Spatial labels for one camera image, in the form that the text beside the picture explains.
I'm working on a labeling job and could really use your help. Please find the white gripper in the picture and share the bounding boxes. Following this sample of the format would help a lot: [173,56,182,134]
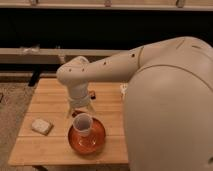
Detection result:
[66,90,95,118]

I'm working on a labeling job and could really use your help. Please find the white sponge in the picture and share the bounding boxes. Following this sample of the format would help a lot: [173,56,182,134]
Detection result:
[31,119,53,135]

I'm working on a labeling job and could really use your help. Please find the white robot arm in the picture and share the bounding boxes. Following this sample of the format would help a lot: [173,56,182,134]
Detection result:
[57,37,213,171]

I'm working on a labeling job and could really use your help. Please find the clear plastic cup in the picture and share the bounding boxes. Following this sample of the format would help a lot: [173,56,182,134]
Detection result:
[73,113,93,137]

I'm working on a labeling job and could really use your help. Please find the small dark brown object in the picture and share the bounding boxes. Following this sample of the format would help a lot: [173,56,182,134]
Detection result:
[89,91,96,100]

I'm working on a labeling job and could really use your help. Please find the white plastic bottle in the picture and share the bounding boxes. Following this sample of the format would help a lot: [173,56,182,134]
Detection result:
[120,83,128,100]

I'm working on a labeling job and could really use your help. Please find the wooden shelf rail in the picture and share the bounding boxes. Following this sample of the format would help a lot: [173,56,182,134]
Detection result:
[0,47,119,64]

